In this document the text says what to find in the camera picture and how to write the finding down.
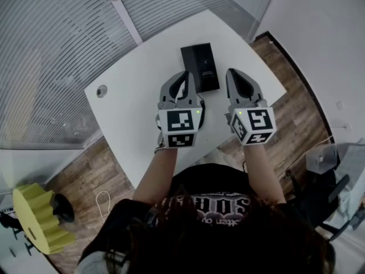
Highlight white cable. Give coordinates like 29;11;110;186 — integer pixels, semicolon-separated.
95;190;112;219

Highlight yellow-green folding stool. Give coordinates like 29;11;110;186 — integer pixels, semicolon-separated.
12;182;76;255

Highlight black round object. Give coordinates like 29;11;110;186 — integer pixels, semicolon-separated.
51;193;75;224

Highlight black rectangular box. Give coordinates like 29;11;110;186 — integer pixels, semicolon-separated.
180;42;221;94

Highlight person's right forearm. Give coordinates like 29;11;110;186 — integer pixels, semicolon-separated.
242;144;287;205

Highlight person's black printed t-shirt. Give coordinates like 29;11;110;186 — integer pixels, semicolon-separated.
76;163;336;274

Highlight person's white trousers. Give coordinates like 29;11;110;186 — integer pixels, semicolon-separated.
195;147;239;171

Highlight black stand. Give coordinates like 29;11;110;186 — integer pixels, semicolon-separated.
0;209;35;256

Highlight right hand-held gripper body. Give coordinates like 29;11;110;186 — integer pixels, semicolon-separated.
224;95;277;147

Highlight thin beige cable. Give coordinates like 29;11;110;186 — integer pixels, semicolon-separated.
287;135;334;171

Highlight black office chair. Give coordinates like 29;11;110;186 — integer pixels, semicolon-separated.
285;168;351;239

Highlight person's left forearm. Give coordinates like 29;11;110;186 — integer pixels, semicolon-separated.
132;147;179;204

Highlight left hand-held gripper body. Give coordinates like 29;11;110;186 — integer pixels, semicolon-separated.
155;97;205;149

